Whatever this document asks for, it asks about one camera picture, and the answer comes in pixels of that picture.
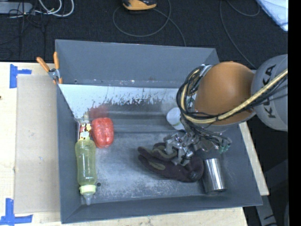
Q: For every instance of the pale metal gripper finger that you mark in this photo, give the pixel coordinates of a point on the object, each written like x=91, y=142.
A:
x=182, y=158
x=169, y=143

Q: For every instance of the dark brown glove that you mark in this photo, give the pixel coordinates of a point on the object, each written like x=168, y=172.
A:
x=169, y=169

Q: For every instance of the white plastic cup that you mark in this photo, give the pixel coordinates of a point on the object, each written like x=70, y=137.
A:
x=174, y=117

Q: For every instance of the shiny metal cup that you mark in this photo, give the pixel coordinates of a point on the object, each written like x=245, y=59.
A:
x=214, y=173

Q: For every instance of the grey metal bin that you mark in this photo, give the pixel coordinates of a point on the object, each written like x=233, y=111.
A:
x=131, y=171

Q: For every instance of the red toy bell pepper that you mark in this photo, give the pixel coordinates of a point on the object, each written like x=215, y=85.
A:
x=103, y=132

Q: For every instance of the yellow clear baby bottle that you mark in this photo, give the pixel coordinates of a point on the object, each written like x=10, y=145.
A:
x=86, y=161

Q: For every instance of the pale flat board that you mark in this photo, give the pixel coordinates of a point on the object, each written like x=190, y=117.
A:
x=35, y=145

